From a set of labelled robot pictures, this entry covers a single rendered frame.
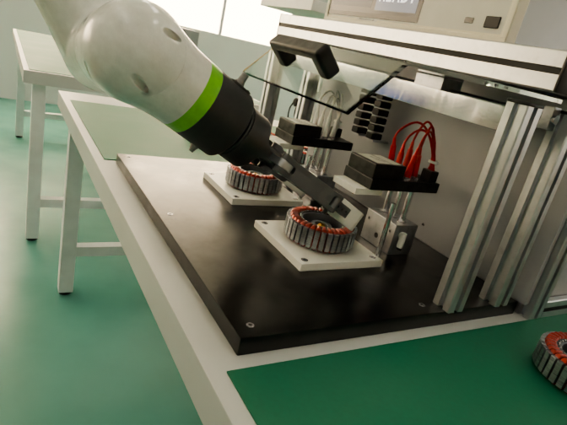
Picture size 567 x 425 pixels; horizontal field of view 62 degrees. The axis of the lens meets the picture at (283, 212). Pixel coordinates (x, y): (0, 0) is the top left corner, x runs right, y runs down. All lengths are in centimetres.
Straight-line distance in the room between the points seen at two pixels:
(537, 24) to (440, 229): 36
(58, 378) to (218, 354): 115
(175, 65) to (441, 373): 44
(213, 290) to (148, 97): 23
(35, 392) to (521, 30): 144
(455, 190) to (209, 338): 53
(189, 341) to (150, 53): 29
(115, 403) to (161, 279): 95
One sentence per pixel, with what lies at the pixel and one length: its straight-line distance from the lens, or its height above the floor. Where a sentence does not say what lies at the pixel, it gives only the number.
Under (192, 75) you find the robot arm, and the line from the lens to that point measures 54.
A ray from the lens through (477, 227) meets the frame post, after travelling 65.
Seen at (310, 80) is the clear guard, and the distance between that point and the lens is 54.
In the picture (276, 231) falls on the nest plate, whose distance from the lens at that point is 74.
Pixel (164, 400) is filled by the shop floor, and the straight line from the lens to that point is 156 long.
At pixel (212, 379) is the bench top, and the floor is 75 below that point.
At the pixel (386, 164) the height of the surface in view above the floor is 92.
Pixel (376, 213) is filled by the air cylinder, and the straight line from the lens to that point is 82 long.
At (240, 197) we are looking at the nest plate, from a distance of 86.
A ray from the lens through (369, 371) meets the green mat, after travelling 55.
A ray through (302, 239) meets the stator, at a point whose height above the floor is 80.
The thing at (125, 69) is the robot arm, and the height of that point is 100.
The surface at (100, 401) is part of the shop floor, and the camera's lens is 155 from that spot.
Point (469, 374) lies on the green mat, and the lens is 62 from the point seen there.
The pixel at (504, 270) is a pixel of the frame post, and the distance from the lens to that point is 75.
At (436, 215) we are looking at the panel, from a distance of 90.
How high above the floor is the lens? 105
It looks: 19 degrees down
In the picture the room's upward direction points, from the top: 13 degrees clockwise
